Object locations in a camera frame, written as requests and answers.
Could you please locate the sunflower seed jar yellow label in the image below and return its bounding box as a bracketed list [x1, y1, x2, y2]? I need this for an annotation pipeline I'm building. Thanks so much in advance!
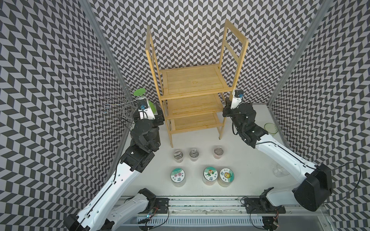
[218, 168, 235, 187]

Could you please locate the jar with strawberry lid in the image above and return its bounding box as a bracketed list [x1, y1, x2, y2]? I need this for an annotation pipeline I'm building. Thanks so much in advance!
[202, 166, 218, 185]

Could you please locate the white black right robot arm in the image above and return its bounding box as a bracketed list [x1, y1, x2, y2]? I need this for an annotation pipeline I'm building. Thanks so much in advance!
[223, 100, 332, 212]

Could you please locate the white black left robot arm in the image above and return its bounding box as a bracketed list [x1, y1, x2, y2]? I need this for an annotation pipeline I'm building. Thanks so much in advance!
[64, 108, 165, 231]

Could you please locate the bamboo three-tier shelf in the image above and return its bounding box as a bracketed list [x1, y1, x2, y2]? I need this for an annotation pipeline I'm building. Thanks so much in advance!
[145, 19, 249, 146]

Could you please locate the green spray bottle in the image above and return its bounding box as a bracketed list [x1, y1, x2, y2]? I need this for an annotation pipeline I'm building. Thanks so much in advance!
[134, 88, 158, 115]

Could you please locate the green translucent plastic cup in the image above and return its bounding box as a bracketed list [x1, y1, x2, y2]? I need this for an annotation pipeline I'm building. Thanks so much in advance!
[264, 123, 278, 136]

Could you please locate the small foil-lid cup left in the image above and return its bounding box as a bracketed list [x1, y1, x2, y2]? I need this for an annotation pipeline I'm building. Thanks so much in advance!
[173, 149, 184, 163]

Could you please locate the small foil-lid cup pink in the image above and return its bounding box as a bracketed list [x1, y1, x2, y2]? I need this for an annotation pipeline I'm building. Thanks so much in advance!
[214, 146, 224, 159]

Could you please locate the small foil-lid cup middle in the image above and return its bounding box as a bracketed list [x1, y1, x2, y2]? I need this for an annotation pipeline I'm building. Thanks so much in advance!
[189, 148, 199, 162]

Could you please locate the jar with pink flower lid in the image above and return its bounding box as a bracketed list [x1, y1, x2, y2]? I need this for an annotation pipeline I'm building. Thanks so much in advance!
[170, 168, 186, 187]

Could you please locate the clear plastic cup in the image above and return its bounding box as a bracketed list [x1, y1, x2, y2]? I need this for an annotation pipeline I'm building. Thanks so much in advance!
[273, 164, 290, 178]

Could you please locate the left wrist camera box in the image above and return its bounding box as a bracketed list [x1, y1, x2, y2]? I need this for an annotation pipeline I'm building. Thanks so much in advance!
[138, 97, 149, 119]

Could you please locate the chrome wire cup rack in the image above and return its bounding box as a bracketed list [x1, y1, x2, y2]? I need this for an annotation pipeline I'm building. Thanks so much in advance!
[100, 87, 136, 130]

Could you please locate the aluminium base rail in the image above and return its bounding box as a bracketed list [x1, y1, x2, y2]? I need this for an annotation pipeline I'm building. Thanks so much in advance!
[120, 196, 336, 231]

